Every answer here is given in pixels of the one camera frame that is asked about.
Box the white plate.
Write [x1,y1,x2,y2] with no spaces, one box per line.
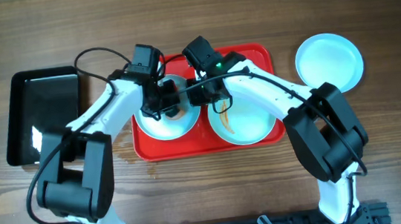
[207,97,277,145]
[295,33,365,93]
[134,75,201,140]

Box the black rectangular water tub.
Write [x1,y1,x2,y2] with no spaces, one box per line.
[6,66,81,166]

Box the red plastic tray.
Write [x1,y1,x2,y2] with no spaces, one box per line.
[131,43,285,162]

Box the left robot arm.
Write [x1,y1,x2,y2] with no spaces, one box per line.
[26,71,180,224]

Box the green and yellow sponge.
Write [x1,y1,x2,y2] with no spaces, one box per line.
[165,107,186,120]

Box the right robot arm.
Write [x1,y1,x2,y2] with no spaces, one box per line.
[184,59,368,224]

